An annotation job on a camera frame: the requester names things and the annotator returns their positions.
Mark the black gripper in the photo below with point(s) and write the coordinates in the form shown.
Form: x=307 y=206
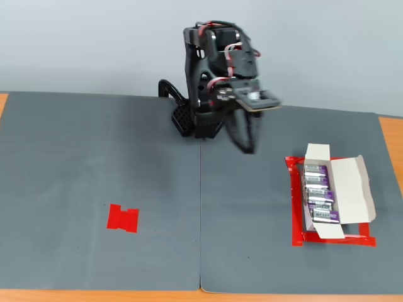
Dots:
x=240 y=122

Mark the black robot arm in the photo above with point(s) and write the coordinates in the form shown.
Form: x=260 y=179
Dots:
x=195 y=78

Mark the grey mat with battery box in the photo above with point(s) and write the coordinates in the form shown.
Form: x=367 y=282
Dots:
x=252 y=204

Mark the purple silver boxed battery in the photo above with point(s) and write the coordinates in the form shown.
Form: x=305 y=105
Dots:
x=316 y=181
x=320 y=206
x=315 y=170
x=325 y=216

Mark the white cardboard battery box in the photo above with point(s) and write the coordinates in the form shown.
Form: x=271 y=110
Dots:
x=349 y=192

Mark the black table clamp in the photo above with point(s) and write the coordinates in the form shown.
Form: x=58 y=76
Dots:
x=170 y=89

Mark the red tape patch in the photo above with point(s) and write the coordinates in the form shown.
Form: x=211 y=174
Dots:
x=121 y=218

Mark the grey mat with red patch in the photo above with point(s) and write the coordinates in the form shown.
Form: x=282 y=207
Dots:
x=78 y=188

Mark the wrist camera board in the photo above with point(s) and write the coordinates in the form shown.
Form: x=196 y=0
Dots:
x=259 y=97

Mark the red tape frame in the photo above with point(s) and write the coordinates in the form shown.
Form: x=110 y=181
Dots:
x=296 y=220

